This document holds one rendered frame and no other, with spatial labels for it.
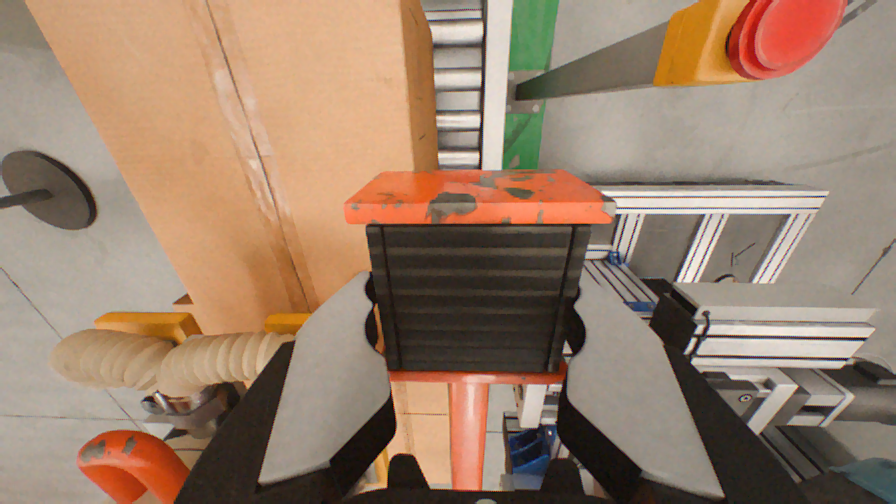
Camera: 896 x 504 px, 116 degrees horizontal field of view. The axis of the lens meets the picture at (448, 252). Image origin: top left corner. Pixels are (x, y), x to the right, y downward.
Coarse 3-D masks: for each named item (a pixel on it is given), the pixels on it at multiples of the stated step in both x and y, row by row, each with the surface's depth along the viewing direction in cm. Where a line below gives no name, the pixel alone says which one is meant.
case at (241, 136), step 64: (64, 0) 29; (128, 0) 29; (192, 0) 29; (256, 0) 29; (320, 0) 28; (384, 0) 28; (64, 64) 32; (128, 64) 32; (192, 64) 32; (256, 64) 31; (320, 64) 31; (384, 64) 31; (128, 128) 35; (192, 128) 35; (256, 128) 34; (320, 128) 34; (384, 128) 34; (192, 192) 38; (256, 192) 38; (320, 192) 38; (192, 256) 43; (256, 256) 43; (320, 256) 42; (256, 320) 49
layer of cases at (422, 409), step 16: (176, 304) 101; (192, 304) 101; (400, 384) 116; (416, 384) 115; (432, 384) 115; (448, 384) 118; (400, 400) 120; (416, 400) 120; (432, 400) 120; (448, 400) 120; (400, 416) 126; (416, 416) 125; (432, 416) 125; (448, 416) 124; (400, 432) 131; (416, 432) 131; (432, 432) 130; (448, 432) 130; (400, 448) 137; (416, 448) 137; (432, 448) 136; (448, 448) 136; (432, 464) 143; (448, 464) 142; (432, 480) 150; (448, 480) 149
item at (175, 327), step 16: (96, 320) 30; (112, 320) 30; (128, 320) 30; (144, 320) 30; (160, 320) 30; (176, 320) 30; (192, 320) 31; (160, 336) 31; (176, 336) 31; (144, 400) 31
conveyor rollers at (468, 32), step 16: (432, 32) 61; (448, 32) 61; (464, 32) 61; (480, 32) 61; (448, 80) 65; (464, 80) 65; (480, 80) 65; (448, 112) 69; (464, 112) 69; (448, 128) 71; (464, 128) 71; (448, 160) 74; (464, 160) 73
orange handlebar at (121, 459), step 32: (480, 384) 14; (480, 416) 16; (96, 448) 20; (128, 448) 20; (160, 448) 21; (480, 448) 17; (96, 480) 21; (128, 480) 22; (160, 480) 21; (480, 480) 19
